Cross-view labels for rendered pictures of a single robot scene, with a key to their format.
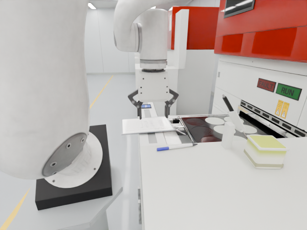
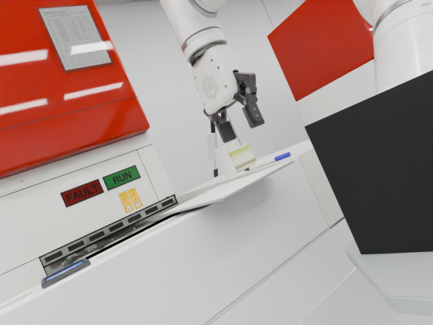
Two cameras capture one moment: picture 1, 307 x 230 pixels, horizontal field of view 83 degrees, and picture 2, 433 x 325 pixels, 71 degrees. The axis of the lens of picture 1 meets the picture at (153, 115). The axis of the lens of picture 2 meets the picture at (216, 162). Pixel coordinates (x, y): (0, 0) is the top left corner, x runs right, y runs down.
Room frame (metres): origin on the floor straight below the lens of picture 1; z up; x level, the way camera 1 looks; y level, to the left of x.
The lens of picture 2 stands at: (0.87, 0.49, 1.01)
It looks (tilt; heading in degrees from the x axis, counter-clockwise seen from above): 0 degrees down; 244
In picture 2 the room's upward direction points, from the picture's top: 24 degrees counter-clockwise
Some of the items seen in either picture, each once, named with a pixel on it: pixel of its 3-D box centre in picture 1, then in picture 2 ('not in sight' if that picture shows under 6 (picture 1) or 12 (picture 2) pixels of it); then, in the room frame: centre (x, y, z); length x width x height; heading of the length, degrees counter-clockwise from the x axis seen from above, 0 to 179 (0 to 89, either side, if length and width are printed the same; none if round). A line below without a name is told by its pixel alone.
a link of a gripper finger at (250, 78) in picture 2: (139, 94); (238, 82); (0.55, 0.05, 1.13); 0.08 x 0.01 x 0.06; 97
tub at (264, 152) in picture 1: (263, 151); (238, 159); (0.42, -0.31, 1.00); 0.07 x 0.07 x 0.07; 88
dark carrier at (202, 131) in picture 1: (224, 130); not in sight; (0.75, -0.34, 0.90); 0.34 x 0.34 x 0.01; 6
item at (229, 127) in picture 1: (234, 128); (218, 155); (0.50, -0.26, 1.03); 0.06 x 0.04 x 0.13; 96
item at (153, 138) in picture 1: (147, 128); (178, 269); (0.78, 0.03, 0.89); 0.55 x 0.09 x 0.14; 6
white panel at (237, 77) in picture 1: (248, 94); (49, 235); (0.97, -0.54, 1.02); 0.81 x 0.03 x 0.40; 6
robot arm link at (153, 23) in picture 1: (151, 35); (189, 7); (0.56, 0.00, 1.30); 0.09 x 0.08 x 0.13; 106
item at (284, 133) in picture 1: (262, 127); (124, 245); (0.79, -0.55, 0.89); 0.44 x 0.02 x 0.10; 6
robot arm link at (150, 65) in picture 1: (154, 64); (204, 48); (0.56, 0.00, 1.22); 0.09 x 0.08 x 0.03; 97
